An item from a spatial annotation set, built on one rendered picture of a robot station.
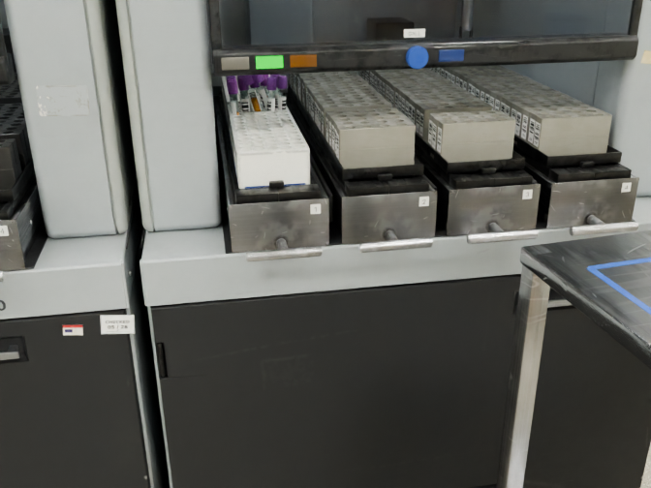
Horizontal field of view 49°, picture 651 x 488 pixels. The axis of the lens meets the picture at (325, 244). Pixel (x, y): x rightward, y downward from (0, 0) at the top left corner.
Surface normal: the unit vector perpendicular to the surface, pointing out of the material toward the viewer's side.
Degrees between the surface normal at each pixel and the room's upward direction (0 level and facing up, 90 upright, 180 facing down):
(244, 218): 90
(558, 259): 0
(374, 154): 90
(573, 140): 90
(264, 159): 90
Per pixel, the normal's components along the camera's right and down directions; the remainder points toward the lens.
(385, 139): 0.18, 0.40
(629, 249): 0.00, -0.91
